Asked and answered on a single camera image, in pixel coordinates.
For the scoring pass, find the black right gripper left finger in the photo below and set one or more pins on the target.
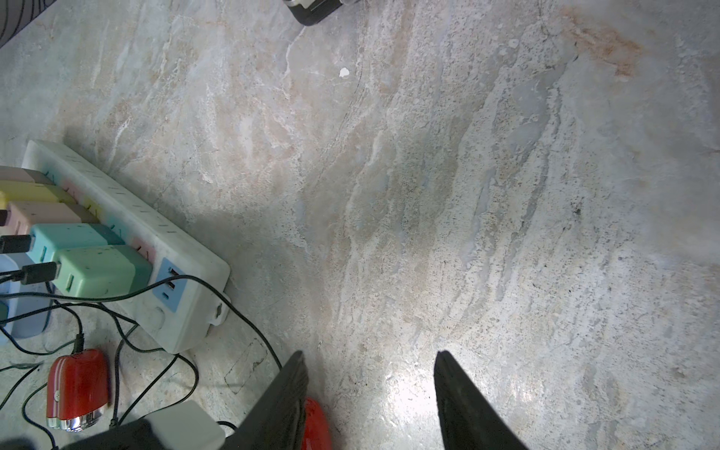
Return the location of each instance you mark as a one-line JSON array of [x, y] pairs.
[[277, 421]]

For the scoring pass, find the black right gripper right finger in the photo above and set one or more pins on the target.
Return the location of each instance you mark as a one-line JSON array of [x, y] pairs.
[[467, 420]]

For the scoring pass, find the light green USB charger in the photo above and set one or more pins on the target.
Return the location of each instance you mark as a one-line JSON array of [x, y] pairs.
[[101, 272]]

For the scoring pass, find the white long power strip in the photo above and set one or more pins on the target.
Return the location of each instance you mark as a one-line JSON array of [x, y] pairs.
[[179, 313]]

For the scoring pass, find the blue round power socket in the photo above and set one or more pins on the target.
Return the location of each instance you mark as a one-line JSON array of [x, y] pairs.
[[32, 325]]

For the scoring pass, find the teal USB charger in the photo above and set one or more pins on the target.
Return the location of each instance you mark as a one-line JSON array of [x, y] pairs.
[[49, 238]]

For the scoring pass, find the yellow USB charger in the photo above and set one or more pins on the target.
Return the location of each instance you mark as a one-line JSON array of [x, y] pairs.
[[16, 191]]

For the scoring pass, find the pink end USB charger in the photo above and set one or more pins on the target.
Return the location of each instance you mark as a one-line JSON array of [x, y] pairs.
[[17, 174]]

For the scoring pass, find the black briefcase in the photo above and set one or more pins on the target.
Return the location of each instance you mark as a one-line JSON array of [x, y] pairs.
[[311, 12]]

